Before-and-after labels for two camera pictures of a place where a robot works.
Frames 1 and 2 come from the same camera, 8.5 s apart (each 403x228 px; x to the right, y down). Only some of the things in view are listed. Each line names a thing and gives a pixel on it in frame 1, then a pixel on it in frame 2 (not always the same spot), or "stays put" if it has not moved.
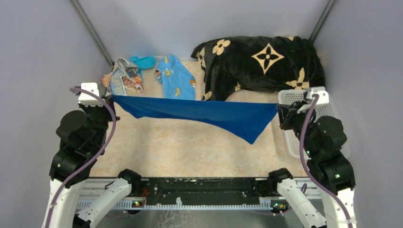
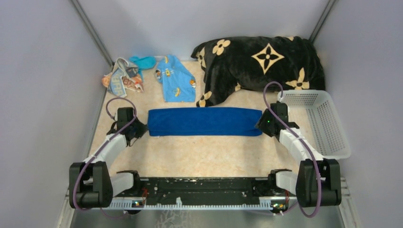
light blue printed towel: [177, 82] stays put
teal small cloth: [144, 62] stays put
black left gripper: [88, 109] to [143, 128]
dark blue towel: [243, 118] to [205, 122]
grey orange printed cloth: [123, 75] stays put
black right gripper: [287, 112] to [261, 124]
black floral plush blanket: [229, 65] stays put
